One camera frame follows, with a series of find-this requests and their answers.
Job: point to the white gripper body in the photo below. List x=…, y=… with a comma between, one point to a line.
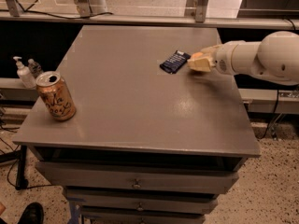
x=222, y=61

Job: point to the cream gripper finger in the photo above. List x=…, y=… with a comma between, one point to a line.
x=200, y=64
x=209, y=50

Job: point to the orange fruit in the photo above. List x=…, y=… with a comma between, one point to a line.
x=198, y=56

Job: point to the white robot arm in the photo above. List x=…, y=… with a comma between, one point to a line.
x=274, y=59

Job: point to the dark blue rxbar wrapper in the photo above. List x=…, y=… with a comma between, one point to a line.
x=175, y=62

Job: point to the grey drawer cabinet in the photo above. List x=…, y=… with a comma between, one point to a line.
x=132, y=113

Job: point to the top grey drawer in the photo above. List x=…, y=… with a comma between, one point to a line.
x=136, y=178

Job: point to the grey drawer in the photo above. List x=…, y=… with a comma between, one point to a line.
x=143, y=217
x=140, y=202
x=136, y=178

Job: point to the orange lacroix soda can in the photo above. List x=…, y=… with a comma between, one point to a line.
x=56, y=96

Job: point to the small clear water bottle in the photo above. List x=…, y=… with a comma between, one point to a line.
x=35, y=68

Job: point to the middle grey drawer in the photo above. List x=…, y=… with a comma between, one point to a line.
x=140, y=202

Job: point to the white pump sanitizer bottle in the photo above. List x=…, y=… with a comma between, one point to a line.
x=24, y=73

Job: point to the bottom grey drawer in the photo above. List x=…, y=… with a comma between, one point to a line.
x=143, y=217

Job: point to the black metal stand leg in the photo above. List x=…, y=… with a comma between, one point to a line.
x=21, y=181

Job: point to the black shoe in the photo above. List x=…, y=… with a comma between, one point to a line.
x=32, y=214

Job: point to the metal bracket right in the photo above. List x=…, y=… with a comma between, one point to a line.
x=196, y=9

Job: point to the metal bracket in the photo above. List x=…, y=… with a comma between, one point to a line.
x=196, y=9
x=84, y=8

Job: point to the metal bracket left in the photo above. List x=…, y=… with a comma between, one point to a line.
x=84, y=8

